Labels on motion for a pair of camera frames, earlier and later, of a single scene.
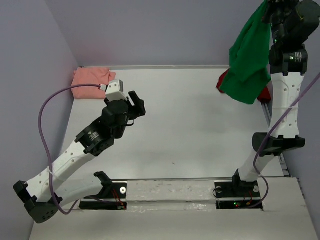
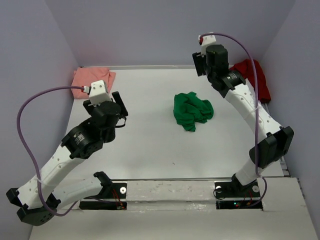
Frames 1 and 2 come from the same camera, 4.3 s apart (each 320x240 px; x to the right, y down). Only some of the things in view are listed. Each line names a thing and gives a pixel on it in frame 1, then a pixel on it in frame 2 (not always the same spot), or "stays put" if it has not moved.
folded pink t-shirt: [91, 75] stays put
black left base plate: [113, 196] stays put
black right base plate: [237, 189] stays put
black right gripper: [272, 4] to [198, 60]
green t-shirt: [249, 70] to [188, 109]
